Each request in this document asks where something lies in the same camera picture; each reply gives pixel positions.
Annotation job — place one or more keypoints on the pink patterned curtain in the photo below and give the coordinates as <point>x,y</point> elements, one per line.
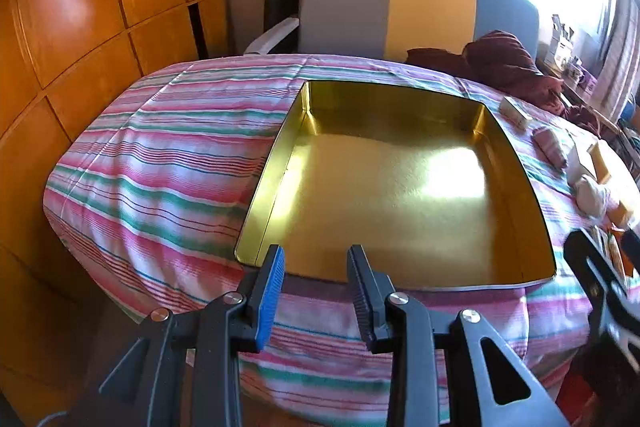
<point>620,72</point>

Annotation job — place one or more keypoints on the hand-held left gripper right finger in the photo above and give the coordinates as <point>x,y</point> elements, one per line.
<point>362,297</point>

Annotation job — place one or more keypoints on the purple box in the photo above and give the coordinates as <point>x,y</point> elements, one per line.
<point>591,83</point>

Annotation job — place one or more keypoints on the pink rolled towel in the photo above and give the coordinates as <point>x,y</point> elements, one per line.
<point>550,147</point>

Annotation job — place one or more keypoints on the maroon cloth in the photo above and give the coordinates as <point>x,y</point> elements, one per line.
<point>500,57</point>

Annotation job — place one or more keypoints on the white carton with papers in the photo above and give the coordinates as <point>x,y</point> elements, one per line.
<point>561,39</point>

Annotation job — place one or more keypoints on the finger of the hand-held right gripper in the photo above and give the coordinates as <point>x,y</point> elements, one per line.
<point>634,252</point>
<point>595,269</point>

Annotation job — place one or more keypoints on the white cardboard box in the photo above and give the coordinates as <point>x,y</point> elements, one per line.
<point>595,159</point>

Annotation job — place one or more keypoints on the white orange snack packet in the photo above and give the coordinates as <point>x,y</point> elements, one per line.
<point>592,199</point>

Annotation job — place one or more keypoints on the small green yellow box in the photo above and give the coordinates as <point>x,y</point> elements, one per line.
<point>515,111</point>

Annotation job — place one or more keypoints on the white printed mug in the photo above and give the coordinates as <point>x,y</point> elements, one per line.
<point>575,72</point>

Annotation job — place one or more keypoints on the beige cardboard box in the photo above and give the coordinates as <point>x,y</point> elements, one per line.
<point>612,252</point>

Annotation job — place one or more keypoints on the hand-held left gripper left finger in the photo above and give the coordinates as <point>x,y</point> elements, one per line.
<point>270,302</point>

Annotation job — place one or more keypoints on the grey yellow blue chair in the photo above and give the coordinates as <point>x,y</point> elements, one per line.
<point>345,7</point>

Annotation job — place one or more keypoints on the wooden side table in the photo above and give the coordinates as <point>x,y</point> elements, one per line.
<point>600,114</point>

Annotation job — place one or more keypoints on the wooden wardrobe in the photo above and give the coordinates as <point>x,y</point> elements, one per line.
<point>75,7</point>

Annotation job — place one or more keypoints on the gold tin container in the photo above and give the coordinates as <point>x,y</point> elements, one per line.
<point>400,187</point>

